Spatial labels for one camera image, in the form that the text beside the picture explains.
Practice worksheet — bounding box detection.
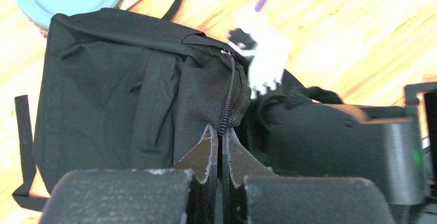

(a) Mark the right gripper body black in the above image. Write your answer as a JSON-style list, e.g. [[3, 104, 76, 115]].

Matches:
[[246, 100, 386, 188]]

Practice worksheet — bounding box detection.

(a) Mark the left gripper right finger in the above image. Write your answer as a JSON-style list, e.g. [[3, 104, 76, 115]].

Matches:
[[222, 129, 394, 223]]

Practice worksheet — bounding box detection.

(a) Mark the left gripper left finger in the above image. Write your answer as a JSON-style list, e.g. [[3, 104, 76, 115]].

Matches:
[[40, 125, 218, 223]]

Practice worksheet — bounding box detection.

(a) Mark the black student backpack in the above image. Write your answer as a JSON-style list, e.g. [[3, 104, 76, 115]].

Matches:
[[11, 0, 345, 213]]

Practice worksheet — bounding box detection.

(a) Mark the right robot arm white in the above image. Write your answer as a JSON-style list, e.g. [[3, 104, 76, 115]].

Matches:
[[245, 85, 429, 223]]

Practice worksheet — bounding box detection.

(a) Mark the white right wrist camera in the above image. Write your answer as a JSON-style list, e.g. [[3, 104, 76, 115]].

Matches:
[[227, 7, 292, 100]]

